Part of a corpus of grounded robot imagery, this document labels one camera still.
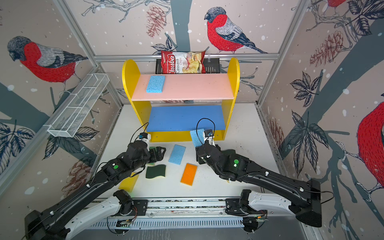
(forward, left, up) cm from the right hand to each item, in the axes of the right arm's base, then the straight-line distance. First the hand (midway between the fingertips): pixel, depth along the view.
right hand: (197, 151), depth 71 cm
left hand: (+1, +20, -3) cm, 20 cm away
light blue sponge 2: (+6, 0, +2) cm, 7 cm away
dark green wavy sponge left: (-4, +25, -19) cm, 31 cm away
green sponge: (-5, +20, +2) cm, 21 cm away
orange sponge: (-5, +6, -21) cm, 22 cm away
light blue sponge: (+8, +14, -20) cm, 26 cm away
